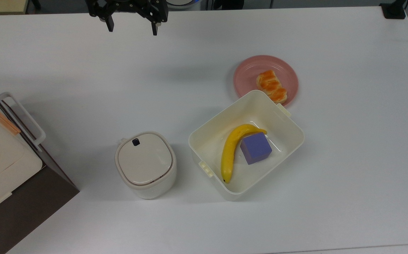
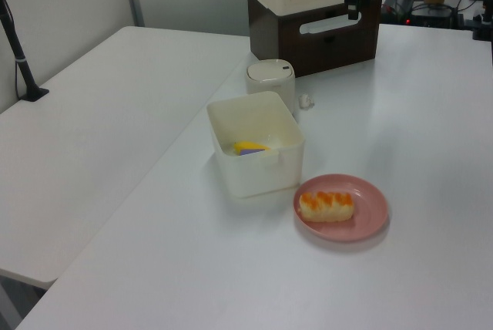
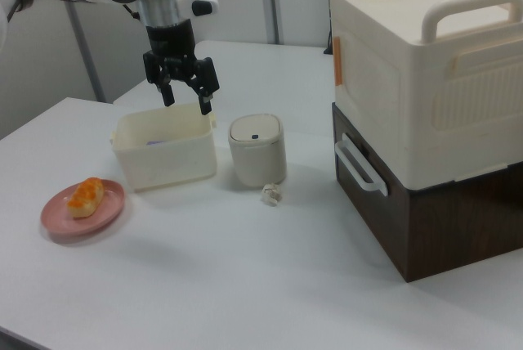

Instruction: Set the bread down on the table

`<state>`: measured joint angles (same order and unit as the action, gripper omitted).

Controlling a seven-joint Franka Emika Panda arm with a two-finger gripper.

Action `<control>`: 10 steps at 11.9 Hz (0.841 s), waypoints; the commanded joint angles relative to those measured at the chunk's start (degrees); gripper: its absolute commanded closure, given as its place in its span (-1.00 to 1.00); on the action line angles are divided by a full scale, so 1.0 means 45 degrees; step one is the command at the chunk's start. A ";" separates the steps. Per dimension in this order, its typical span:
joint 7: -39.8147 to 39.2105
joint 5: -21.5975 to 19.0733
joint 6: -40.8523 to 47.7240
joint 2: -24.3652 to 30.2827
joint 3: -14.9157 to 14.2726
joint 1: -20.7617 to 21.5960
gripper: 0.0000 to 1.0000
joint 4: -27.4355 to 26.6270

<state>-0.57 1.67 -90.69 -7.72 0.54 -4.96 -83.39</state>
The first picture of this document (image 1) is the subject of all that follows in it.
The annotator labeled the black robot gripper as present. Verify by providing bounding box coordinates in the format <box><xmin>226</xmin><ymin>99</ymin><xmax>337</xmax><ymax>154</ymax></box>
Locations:
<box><xmin>86</xmin><ymin>0</ymin><xmax>169</xmax><ymax>36</ymax></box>

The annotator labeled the orange glazed bread piece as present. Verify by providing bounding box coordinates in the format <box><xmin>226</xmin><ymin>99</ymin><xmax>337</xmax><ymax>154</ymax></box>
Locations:
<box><xmin>256</xmin><ymin>69</ymin><xmax>288</xmax><ymax>104</ymax></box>

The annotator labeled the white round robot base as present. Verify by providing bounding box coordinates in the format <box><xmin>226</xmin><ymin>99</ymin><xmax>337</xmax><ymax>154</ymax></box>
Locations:
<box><xmin>165</xmin><ymin>0</ymin><xmax>202</xmax><ymax>10</ymax></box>

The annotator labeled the pink round plate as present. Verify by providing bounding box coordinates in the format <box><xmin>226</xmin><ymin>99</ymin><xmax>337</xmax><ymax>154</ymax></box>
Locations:
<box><xmin>233</xmin><ymin>55</ymin><xmax>299</xmax><ymax>107</ymax></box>

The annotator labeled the cream plastic open bin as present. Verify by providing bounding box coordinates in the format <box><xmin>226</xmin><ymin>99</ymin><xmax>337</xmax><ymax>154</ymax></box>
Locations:
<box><xmin>188</xmin><ymin>90</ymin><xmax>305</xmax><ymax>201</ymax></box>

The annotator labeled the small cream lidded trash can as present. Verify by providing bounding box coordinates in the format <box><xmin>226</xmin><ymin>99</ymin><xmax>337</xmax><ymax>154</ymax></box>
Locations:
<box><xmin>115</xmin><ymin>131</ymin><xmax>177</xmax><ymax>200</ymax></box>

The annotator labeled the yellow banana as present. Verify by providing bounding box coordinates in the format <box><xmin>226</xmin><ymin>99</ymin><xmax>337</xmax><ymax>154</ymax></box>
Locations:
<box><xmin>221</xmin><ymin>123</ymin><xmax>267</xmax><ymax>184</ymax></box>

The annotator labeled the orange strip latch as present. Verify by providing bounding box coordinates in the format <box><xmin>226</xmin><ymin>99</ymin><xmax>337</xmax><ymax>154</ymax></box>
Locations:
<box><xmin>0</xmin><ymin>103</ymin><xmax>21</xmax><ymax>135</ymax></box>

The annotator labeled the purple cube block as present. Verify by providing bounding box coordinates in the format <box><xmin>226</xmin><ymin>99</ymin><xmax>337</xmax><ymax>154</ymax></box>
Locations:
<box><xmin>240</xmin><ymin>132</ymin><xmax>272</xmax><ymax>165</ymax></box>

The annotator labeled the dark brown drawer cabinet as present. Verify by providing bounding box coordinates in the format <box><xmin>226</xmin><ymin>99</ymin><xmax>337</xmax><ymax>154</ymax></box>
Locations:
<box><xmin>0</xmin><ymin>77</ymin><xmax>80</xmax><ymax>254</ymax></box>

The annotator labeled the white drawer handle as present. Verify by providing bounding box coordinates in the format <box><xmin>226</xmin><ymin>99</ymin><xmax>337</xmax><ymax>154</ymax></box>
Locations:
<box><xmin>0</xmin><ymin>92</ymin><xmax>46</xmax><ymax>147</ymax></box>

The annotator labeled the cream storage box with handles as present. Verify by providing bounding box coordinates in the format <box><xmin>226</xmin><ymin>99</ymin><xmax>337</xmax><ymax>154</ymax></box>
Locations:
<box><xmin>0</xmin><ymin>86</ymin><xmax>44</xmax><ymax>219</ymax></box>

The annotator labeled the black table clamp mount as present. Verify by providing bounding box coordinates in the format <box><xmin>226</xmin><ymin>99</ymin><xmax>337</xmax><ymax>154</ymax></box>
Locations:
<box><xmin>380</xmin><ymin>0</ymin><xmax>407</xmax><ymax>19</ymax></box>

